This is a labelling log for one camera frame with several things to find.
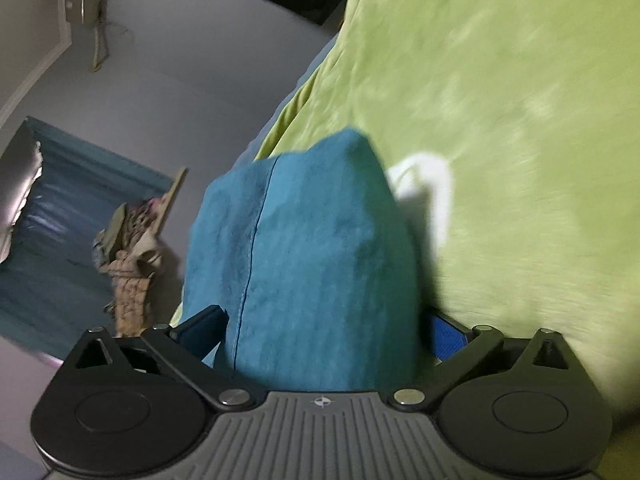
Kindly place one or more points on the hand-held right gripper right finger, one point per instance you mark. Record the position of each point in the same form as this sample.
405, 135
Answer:
446, 335

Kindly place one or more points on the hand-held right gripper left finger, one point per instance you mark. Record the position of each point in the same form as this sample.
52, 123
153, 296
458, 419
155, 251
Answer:
202, 327

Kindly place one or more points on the teal hoodie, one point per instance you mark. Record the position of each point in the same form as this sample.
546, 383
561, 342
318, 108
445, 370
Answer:
310, 260

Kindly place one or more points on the green fleece blanket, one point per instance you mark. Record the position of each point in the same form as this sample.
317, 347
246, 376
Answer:
500, 135

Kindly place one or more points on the air conditioner pipe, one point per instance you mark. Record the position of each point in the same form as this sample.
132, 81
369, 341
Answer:
99, 45

